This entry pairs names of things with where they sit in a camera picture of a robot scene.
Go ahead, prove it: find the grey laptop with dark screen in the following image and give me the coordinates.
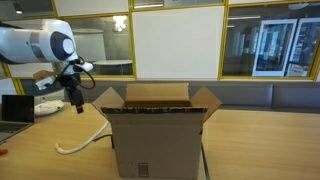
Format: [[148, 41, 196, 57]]
[[0, 94, 35, 144]]

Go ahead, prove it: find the white rope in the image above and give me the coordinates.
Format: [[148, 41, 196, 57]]
[[54, 119, 111, 155]]

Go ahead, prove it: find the white rounded bag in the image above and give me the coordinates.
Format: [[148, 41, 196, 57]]
[[33, 99, 65, 117]]

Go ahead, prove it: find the bright pendant lamp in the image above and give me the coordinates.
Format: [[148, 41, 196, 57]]
[[113, 14, 128, 33]]

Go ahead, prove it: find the white framed glass door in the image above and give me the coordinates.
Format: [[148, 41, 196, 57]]
[[285, 17, 320, 78], [252, 18, 298, 77]]

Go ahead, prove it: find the large white wall board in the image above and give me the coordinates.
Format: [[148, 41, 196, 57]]
[[132, 5, 225, 80]]

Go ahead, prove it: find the grey upholstered bench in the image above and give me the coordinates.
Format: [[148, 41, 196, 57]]
[[63, 79, 320, 113]]

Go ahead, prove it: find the round white background table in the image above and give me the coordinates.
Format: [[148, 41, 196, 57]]
[[92, 59, 134, 76]]

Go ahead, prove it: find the open brown cardboard box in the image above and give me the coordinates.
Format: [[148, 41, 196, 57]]
[[91, 82, 223, 179]]

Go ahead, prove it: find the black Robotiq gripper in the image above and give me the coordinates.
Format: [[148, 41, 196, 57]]
[[57, 73, 85, 115]]

